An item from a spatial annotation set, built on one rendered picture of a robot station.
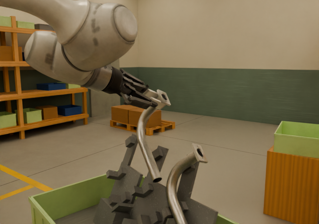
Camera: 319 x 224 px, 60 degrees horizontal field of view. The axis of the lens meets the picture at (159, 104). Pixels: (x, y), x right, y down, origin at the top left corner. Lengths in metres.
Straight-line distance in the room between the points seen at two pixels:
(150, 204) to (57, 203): 0.37
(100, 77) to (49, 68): 0.13
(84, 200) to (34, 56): 0.70
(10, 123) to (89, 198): 4.53
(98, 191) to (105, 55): 0.76
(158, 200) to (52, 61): 0.54
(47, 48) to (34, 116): 5.19
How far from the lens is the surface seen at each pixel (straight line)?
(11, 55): 5.61
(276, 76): 6.70
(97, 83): 0.74
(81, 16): 0.56
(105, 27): 0.54
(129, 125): 5.73
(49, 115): 6.03
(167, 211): 0.82
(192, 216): 0.84
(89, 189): 1.20
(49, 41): 0.67
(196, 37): 7.45
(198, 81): 7.41
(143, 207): 0.98
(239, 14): 7.04
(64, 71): 0.67
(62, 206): 1.17
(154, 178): 0.85
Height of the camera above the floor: 1.43
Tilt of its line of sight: 9 degrees down
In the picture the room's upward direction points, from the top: straight up
